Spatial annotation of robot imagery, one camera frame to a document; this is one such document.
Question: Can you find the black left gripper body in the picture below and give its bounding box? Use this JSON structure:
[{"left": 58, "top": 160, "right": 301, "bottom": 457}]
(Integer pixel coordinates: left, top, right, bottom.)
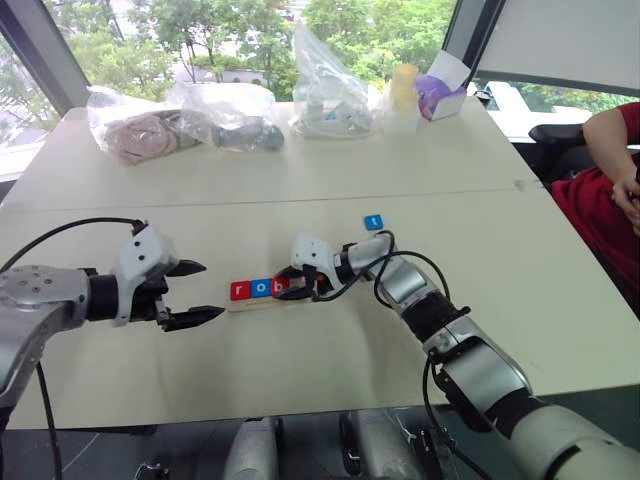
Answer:
[{"left": 129, "top": 272, "right": 175, "bottom": 334}]

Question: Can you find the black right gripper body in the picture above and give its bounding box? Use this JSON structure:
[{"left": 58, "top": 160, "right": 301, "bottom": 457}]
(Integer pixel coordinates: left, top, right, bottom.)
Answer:
[{"left": 300, "top": 266, "right": 332, "bottom": 301}]

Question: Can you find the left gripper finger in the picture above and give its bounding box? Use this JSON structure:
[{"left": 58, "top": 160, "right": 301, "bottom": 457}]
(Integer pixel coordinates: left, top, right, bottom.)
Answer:
[
  {"left": 165, "top": 259, "right": 208, "bottom": 280},
  {"left": 161, "top": 305, "right": 227, "bottom": 334}
]

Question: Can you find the wooden letter tray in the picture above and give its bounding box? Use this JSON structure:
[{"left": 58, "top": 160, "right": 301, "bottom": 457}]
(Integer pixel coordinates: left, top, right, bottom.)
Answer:
[{"left": 226, "top": 278, "right": 321, "bottom": 314}]

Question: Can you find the silver rounded robot leg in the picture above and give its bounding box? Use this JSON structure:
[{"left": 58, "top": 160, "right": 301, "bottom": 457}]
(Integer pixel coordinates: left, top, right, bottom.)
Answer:
[{"left": 221, "top": 416, "right": 282, "bottom": 480}]

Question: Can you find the person's hand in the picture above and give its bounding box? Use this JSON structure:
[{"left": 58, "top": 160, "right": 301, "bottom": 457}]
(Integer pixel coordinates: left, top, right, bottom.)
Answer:
[{"left": 610, "top": 172, "right": 640, "bottom": 225}]

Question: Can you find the plastic bag with pink cloth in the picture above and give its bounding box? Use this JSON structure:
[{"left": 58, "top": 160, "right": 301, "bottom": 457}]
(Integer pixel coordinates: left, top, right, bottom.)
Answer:
[{"left": 85, "top": 85, "right": 201, "bottom": 167}]

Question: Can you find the plastic bag with grey items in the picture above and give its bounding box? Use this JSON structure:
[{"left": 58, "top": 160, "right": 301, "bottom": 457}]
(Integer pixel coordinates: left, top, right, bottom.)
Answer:
[{"left": 169, "top": 82, "right": 286, "bottom": 154}]

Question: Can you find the plastic bag with white items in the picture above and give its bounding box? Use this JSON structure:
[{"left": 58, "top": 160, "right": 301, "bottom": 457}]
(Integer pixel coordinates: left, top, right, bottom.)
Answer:
[{"left": 289, "top": 22, "right": 375, "bottom": 140}]

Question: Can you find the yellow cup stack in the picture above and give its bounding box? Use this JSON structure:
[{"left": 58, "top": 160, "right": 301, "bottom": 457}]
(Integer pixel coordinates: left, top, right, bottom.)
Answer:
[{"left": 390, "top": 63, "right": 419, "bottom": 117}]

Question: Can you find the purple and white box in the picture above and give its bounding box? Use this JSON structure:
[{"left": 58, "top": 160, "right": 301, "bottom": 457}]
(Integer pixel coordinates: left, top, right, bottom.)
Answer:
[{"left": 413, "top": 72, "right": 469, "bottom": 123}]

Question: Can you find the white paper card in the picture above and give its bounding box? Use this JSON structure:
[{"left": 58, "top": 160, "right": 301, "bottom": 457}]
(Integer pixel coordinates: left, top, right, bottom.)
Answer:
[{"left": 428, "top": 50, "right": 472, "bottom": 89}]

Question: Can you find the black office chair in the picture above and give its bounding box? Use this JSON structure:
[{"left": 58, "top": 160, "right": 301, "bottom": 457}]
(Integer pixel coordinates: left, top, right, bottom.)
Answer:
[{"left": 528, "top": 122, "right": 604, "bottom": 185}]

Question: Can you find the person in red shirt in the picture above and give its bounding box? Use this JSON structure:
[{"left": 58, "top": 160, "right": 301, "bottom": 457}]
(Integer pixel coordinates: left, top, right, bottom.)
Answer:
[{"left": 549, "top": 101, "right": 640, "bottom": 321}]

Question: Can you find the white roller blind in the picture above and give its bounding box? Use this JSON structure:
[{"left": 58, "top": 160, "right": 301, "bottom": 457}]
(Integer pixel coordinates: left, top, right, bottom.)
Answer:
[{"left": 442, "top": 0, "right": 640, "bottom": 97}]

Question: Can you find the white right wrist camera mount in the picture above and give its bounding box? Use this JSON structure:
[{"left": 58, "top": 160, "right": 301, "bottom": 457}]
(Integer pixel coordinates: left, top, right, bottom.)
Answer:
[{"left": 290, "top": 232, "right": 347, "bottom": 291}]

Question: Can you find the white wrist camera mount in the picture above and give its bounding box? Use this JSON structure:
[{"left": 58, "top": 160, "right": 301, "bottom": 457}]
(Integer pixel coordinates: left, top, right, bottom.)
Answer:
[
  {"left": 109, "top": 224, "right": 180, "bottom": 329},
  {"left": 290, "top": 232, "right": 347, "bottom": 291}
]

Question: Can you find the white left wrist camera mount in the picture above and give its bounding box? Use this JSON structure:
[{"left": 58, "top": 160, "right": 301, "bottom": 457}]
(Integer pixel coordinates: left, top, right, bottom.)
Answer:
[{"left": 109, "top": 224, "right": 180, "bottom": 329}]

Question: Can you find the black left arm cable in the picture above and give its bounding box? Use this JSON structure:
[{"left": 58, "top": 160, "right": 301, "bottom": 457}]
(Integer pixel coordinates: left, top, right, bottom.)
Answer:
[{"left": 0, "top": 216, "right": 149, "bottom": 480}]

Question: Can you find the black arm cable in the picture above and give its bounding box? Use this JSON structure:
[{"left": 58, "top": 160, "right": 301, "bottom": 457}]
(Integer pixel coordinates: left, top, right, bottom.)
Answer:
[
  {"left": 312, "top": 229, "right": 496, "bottom": 480},
  {"left": 0, "top": 216, "right": 149, "bottom": 480}
]

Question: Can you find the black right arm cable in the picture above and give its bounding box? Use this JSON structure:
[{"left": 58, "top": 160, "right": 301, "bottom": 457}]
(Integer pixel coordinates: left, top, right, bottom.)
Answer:
[{"left": 312, "top": 229, "right": 496, "bottom": 480}]

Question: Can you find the grey window frame pillar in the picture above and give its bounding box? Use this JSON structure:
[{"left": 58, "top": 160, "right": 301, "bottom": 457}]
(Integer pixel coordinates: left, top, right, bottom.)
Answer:
[{"left": 0, "top": 0, "right": 92, "bottom": 117}]

